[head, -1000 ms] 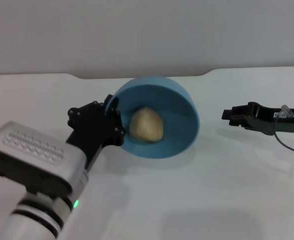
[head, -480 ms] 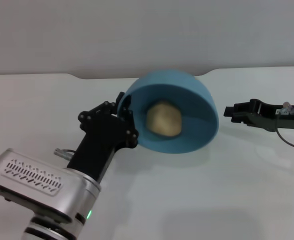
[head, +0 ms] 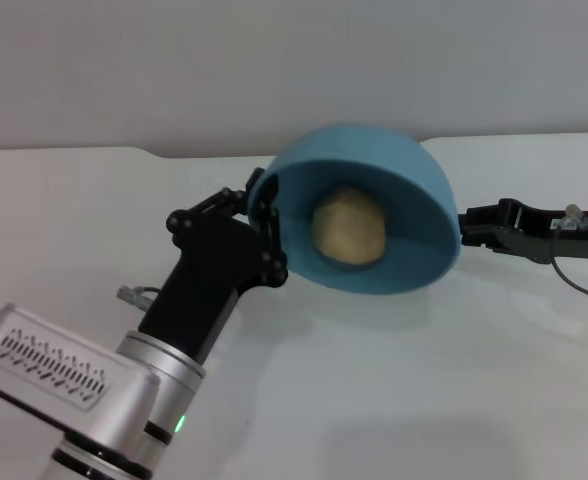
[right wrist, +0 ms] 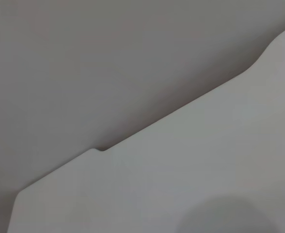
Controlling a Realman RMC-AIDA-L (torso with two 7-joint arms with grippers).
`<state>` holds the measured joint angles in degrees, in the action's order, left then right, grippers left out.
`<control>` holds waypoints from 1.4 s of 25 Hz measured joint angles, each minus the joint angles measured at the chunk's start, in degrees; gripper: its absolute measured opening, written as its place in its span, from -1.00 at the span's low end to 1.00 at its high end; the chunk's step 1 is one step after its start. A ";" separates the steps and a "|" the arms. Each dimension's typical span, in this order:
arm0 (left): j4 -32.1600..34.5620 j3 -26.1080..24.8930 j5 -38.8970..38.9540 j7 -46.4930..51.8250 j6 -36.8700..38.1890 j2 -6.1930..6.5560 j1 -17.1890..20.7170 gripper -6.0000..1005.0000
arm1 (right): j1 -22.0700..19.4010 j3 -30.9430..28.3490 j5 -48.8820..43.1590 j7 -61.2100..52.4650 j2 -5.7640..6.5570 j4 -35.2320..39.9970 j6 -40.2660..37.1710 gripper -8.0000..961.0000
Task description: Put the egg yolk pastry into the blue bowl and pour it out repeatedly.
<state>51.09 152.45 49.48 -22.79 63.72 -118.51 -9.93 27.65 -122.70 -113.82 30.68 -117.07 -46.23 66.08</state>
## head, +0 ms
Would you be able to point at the blue bowl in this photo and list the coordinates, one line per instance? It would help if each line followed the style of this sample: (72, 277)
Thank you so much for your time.
(414, 235)

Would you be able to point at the tan egg yolk pastry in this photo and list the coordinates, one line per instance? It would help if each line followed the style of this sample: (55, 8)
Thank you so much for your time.
(349, 227)

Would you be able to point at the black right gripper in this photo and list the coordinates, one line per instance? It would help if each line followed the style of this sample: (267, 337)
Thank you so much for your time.
(539, 237)

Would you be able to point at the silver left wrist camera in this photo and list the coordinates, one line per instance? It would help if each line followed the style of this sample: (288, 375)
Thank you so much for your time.
(49, 370)

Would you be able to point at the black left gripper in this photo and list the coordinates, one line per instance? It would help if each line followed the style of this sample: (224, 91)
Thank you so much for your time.
(204, 280)

